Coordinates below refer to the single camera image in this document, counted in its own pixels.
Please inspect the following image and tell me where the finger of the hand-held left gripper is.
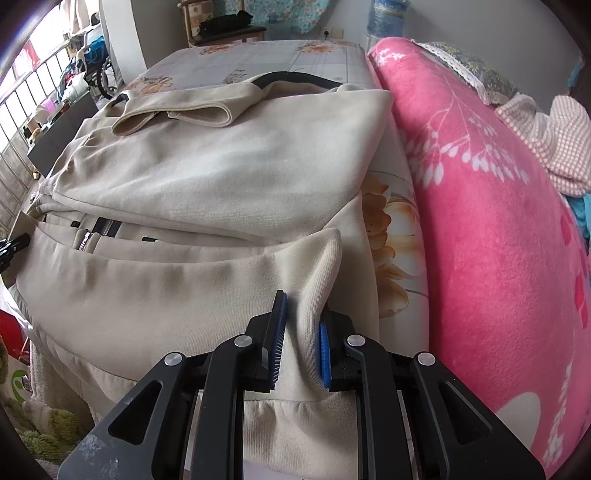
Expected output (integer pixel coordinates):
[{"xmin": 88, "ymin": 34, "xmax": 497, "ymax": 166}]
[{"xmin": 0, "ymin": 233, "xmax": 31, "ymax": 273}]

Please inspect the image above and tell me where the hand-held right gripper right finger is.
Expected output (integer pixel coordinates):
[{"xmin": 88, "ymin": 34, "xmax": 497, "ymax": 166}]
[{"xmin": 318, "ymin": 308, "xmax": 546, "ymax": 480}]

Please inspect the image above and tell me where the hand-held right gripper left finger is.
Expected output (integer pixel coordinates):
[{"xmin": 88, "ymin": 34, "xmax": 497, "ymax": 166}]
[{"xmin": 58, "ymin": 290, "xmax": 289, "ymax": 480}]

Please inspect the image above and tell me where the cream zip jacket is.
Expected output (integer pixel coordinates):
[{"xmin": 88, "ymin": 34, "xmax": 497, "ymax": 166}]
[{"xmin": 14, "ymin": 70, "xmax": 393, "ymax": 476}]

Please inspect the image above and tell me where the red box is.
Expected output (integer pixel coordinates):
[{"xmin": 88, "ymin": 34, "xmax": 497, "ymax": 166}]
[{"xmin": 0, "ymin": 309, "xmax": 33, "ymax": 365}]

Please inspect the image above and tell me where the dark flat board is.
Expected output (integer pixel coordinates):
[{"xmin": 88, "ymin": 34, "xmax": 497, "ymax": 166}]
[{"xmin": 27, "ymin": 95, "xmax": 100, "ymax": 178}]

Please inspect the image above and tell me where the metal railing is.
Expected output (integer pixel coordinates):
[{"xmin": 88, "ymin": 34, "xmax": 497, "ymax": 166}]
[{"xmin": 0, "ymin": 46, "xmax": 70, "ymax": 232}]

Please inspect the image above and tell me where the spoked wheel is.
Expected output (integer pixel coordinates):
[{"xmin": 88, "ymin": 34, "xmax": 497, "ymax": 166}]
[{"xmin": 95, "ymin": 58, "xmax": 121, "ymax": 100}]

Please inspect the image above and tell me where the green fluffy rug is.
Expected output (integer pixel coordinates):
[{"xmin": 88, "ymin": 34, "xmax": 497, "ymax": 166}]
[{"xmin": 21, "ymin": 408, "xmax": 90, "ymax": 462}]

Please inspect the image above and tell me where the pink floral blanket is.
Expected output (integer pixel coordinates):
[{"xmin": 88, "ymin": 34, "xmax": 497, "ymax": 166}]
[{"xmin": 367, "ymin": 37, "xmax": 591, "ymax": 480}]

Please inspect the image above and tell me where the blue bag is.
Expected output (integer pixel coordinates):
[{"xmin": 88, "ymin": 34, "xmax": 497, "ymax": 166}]
[{"xmin": 85, "ymin": 39, "xmax": 109, "ymax": 65}]

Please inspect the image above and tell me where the white hanging garment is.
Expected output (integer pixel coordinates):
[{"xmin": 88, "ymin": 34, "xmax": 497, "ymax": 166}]
[{"xmin": 62, "ymin": 0, "xmax": 100, "ymax": 33}]

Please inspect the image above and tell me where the wooden chair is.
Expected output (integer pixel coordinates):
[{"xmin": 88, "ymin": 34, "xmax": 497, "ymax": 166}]
[{"xmin": 179, "ymin": 0, "xmax": 267, "ymax": 47}]

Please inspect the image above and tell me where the black cloth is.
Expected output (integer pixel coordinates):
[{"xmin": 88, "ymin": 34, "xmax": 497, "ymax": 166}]
[{"xmin": 198, "ymin": 11, "xmax": 254, "ymax": 33}]

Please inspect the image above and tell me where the pink checked cloth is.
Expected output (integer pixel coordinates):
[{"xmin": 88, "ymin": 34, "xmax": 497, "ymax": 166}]
[{"xmin": 496, "ymin": 92, "xmax": 591, "ymax": 197}]

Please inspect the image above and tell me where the grey lace-trimmed pillow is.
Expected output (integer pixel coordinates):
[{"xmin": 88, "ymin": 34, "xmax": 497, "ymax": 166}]
[{"xmin": 422, "ymin": 41, "xmax": 520, "ymax": 104}]

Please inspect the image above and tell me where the turquoise floral hanging cloth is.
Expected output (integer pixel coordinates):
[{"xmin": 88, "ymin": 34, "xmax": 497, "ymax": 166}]
[{"xmin": 222, "ymin": 0, "xmax": 333, "ymax": 33}]

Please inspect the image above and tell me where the blue water jug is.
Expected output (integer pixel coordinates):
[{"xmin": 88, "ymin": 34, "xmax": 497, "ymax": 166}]
[{"xmin": 367, "ymin": 0, "xmax": 407, "ymax": 47}]

